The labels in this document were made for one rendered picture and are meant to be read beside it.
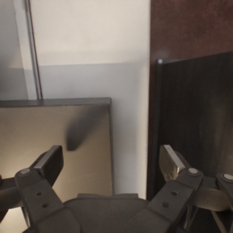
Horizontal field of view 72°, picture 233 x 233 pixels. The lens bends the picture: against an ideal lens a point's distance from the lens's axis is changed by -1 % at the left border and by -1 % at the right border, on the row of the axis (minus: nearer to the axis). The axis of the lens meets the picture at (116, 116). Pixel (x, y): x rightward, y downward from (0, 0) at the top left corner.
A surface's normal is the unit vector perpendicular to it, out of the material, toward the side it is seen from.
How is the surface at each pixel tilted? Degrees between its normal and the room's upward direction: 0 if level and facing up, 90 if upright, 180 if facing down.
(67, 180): 0
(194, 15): 0
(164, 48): 0
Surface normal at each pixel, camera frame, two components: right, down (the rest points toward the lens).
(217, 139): -1.00, 0.00
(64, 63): 0.00, 0.25
